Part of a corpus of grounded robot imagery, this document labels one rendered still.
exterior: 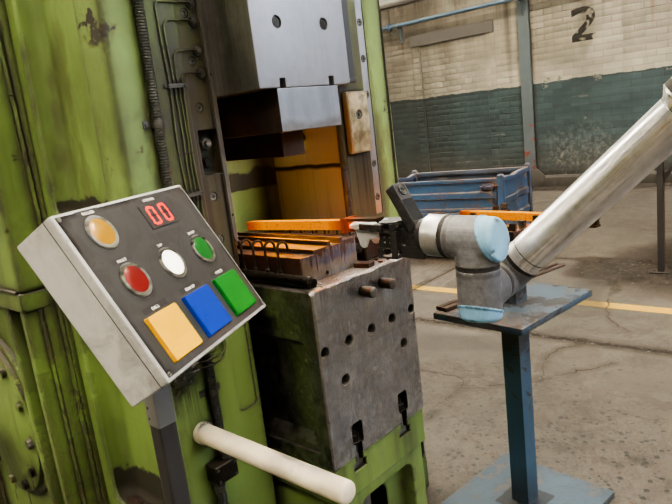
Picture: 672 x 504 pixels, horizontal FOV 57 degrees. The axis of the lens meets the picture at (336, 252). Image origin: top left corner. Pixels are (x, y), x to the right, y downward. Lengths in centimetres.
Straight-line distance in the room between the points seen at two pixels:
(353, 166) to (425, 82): 843
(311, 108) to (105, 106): 45
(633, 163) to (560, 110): 799
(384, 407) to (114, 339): 91
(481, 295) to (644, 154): 39
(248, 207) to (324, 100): 57
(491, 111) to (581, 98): 130
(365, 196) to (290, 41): 57
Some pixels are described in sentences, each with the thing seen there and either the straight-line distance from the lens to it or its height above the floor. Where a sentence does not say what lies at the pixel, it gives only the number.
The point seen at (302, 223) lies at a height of 104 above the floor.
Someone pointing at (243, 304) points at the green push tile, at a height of 99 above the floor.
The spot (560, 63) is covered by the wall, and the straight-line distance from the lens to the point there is 924.
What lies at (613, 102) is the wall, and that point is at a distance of 903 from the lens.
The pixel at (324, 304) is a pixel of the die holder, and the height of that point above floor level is 88.
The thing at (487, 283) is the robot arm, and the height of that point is 93.
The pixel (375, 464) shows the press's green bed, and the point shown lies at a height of 41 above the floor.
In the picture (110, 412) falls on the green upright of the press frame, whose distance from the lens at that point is 182.
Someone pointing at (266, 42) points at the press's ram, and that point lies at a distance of 140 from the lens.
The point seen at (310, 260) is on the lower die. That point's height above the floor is 97.
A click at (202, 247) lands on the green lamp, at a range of 111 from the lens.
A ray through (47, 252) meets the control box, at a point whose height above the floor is 115.
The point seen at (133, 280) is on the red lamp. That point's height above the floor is 109.
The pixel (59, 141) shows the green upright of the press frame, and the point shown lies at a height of 131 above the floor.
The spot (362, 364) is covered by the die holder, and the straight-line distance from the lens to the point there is 155.
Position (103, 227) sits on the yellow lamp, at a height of 117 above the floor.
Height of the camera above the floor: 128
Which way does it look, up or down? 12 degrees down
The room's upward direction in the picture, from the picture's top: 7 degrees counter-clockwise
